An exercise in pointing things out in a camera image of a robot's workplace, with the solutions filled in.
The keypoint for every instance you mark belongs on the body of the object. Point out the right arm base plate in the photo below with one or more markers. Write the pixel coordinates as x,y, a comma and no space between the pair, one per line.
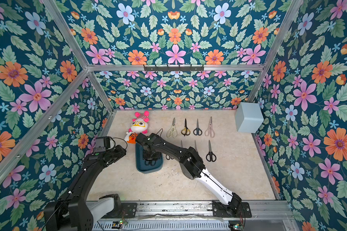
233,210

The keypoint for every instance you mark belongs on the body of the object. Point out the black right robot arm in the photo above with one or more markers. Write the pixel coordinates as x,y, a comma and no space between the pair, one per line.
192,166

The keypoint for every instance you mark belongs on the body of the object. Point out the grey cube box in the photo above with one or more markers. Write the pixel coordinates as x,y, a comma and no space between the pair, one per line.
248,117

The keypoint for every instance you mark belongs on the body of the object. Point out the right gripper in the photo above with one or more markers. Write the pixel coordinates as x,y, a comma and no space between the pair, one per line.
152,154

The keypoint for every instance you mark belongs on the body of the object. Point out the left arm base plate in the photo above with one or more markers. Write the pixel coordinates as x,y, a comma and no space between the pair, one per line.
124,210

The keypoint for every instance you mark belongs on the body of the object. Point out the large black scissors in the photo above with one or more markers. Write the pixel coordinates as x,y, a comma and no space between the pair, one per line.
210,157

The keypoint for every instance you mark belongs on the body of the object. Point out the yellow black scissors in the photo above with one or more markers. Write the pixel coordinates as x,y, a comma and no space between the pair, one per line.
185,131

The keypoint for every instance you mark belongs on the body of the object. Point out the pink handled scissors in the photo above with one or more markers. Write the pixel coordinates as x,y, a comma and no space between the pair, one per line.
210,131

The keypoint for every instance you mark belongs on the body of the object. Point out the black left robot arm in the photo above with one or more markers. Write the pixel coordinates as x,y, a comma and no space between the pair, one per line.
70,212

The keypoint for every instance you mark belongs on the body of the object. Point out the teal plastic storage box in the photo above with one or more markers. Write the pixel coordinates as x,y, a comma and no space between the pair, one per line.
139,162

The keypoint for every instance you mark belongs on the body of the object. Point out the pink white plush doll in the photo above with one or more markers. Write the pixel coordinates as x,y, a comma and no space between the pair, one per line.
139,125

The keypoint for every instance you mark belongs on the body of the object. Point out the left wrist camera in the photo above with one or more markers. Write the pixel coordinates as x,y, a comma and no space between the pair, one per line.
102,144

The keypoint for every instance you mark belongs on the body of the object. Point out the thin black scissors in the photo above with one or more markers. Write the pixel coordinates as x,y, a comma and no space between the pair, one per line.
170,158

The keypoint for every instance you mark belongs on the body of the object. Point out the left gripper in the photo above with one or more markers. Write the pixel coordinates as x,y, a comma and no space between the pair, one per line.
121,152

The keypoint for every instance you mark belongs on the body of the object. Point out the small black scissors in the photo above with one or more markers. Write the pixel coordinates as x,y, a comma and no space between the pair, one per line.
197,131

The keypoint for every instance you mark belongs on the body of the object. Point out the black hook rail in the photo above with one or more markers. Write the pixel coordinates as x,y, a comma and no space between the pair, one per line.
169,68

